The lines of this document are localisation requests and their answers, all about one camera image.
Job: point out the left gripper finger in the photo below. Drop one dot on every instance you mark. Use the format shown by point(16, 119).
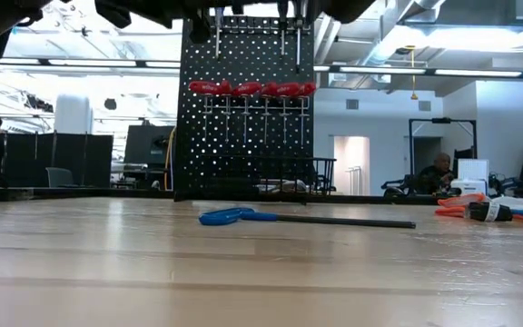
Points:
point(200, 27)

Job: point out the long ceiling light strip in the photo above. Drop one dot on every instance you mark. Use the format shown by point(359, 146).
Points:
point(89, 63)
point(475, 73)

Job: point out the black round hanging object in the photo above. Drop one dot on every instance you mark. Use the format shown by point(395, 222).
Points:
point(110, 104)

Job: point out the white round column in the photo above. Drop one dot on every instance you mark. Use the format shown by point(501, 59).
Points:
point(73, 115)

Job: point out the dark computer monitor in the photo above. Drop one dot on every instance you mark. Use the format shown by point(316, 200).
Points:
point(145, 145)

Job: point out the black metal pegboard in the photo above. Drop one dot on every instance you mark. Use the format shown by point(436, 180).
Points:
point(243, 159)

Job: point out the black room partition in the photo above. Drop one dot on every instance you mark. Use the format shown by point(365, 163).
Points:
point(75, 159)

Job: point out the grey office chair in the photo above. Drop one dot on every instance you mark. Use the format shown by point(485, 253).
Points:
point(59, 178)

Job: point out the white grid panel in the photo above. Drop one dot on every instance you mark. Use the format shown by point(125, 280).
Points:
point(472, 170)

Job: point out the white box device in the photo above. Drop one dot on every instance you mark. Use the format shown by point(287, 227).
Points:
point(468, 188)

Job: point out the silver ceiling duct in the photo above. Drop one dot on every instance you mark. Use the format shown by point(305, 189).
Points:
point(393, 41)

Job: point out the grey wall vent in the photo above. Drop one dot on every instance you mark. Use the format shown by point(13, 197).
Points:
point(424, 106)
point(352, 105)

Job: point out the black tube stand frame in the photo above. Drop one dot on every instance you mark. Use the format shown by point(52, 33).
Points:
point(441, 121)

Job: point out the black table frame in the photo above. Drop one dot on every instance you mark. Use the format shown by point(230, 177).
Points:
point(84, 193)

